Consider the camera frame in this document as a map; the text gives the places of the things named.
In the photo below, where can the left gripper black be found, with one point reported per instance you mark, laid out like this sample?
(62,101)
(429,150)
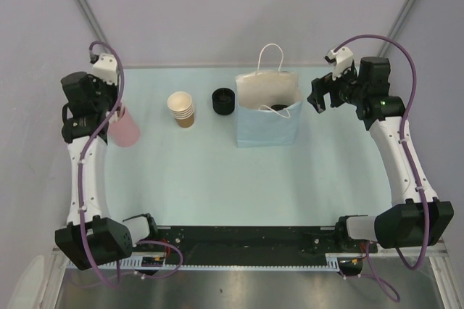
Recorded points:
(97,82)

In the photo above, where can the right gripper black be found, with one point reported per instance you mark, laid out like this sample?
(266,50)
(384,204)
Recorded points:
(320,85)

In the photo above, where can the pink cup holder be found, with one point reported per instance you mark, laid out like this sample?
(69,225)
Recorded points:
(123,130)

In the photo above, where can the light blue paper bag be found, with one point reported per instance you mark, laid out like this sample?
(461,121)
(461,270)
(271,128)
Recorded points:
(257,125)

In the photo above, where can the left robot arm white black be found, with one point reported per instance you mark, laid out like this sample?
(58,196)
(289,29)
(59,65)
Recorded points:
(90,237)

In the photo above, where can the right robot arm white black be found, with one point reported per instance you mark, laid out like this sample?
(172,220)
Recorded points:
(417,216)

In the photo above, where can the stack of brown paper cups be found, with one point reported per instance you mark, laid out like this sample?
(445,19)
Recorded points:
(181,106)

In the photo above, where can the stack of black lids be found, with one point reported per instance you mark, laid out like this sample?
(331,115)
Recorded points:
(223,101)

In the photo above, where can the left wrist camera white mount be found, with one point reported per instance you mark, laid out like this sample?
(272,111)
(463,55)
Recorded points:
(106,69)

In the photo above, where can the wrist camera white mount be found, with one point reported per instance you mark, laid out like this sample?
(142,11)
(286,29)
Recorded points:
(341,60)
(106,69)

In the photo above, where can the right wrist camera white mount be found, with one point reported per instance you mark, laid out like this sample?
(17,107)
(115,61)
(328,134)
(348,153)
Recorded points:
(341,60)

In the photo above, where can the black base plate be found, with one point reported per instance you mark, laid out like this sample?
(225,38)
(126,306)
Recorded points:
(260,246)

